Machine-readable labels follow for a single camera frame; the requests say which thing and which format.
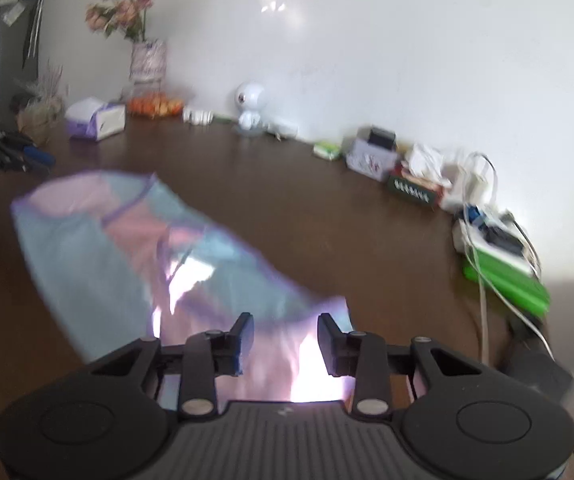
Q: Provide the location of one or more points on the grey refrigerator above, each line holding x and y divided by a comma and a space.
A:
17, 60

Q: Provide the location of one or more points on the dried flower bouquet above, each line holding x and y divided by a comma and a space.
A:
39, 110

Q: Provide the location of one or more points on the white clip gadget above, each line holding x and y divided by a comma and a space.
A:
198, 116

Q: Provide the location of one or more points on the purple white vase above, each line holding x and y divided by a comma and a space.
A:
148, 60

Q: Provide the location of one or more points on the black charger block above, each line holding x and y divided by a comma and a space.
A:
382, 139

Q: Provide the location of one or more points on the green packet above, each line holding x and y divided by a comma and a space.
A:
328, 150

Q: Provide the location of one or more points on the black electronic device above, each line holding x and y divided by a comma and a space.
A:
502, 241

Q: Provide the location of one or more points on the pink and blue clothes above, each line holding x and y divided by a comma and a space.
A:
92, 260

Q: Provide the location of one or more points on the clear plastic snack container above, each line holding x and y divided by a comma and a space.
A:
154, 106

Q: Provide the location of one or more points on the pink dried roses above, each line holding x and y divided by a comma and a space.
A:
119, 7

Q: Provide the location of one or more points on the white charger adapter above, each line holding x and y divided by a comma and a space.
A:
451, 192
473, 187

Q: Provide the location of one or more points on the purple white tissue pack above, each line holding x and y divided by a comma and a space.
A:
94, 120

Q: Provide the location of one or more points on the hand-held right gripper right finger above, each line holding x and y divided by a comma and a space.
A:
331, 345

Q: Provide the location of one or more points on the white flat gadget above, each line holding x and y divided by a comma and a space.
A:
282, 129

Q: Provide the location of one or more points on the white tissue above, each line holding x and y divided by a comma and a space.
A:
427, 160

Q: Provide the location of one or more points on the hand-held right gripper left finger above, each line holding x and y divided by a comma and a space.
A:
241, 342

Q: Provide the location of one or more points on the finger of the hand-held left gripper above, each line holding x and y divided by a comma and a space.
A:
29, 149
37, 165

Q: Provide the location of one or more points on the grey tin box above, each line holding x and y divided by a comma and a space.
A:
367, 162

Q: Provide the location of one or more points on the black phone stand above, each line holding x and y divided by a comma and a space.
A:
524, 327

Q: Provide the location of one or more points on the dark green tissue box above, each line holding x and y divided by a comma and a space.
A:
412, 189

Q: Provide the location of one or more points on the white power bank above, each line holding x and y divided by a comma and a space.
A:
462, 235

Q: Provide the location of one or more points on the blue plug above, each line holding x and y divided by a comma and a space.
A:
476, 214

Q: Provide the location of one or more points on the white robot-shaped camera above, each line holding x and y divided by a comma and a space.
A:
251, 102

